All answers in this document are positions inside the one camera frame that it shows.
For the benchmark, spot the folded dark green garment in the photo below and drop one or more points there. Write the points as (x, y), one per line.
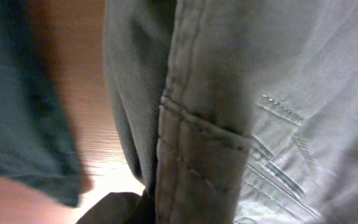
(37, 148)

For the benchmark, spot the grey shorts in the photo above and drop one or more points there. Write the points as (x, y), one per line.
(237, 111)

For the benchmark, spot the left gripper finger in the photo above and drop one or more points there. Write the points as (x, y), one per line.
(121, 208)

